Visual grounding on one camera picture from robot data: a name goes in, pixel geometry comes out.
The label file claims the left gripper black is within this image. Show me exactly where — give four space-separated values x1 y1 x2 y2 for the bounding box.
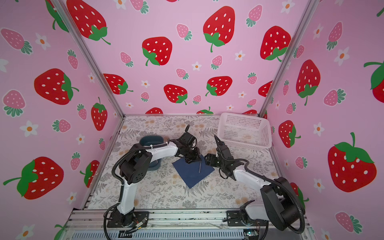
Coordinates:
184 146 204 163

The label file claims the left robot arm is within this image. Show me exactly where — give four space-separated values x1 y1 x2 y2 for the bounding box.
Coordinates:
109 141 202 227

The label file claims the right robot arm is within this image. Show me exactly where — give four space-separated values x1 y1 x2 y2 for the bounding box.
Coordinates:
205 135 305 234

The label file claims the blue paper napkin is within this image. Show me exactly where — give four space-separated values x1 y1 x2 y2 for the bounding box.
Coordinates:
173 155 214 189

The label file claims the white plastic basket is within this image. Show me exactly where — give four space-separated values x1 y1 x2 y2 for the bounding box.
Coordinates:
217 113 272 151

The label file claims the dark teal plastic bin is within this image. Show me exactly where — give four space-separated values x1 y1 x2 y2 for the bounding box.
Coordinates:
139 135 164 171

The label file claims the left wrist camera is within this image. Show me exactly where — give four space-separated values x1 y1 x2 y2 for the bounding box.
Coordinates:
179 132 197 148

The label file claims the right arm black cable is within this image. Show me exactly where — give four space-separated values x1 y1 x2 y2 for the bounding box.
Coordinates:
218 158 306 235

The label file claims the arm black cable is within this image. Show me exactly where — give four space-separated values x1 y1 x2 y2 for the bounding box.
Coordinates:
110 143 169 184
218 158 306 235

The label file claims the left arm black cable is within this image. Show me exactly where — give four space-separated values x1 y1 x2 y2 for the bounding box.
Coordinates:
110 143 169 184

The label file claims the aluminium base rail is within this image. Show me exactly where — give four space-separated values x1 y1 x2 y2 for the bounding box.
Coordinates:
59 209 315 240

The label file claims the aluminium corner post right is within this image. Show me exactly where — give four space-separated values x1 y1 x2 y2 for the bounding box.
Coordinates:
258 0 320 118

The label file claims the aluminium corner post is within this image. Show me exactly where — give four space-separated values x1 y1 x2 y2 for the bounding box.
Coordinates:
52 0 125 119
258 0 320 118

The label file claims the aluminium corner post left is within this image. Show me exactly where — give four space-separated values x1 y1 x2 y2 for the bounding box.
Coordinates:
52 0 125 119

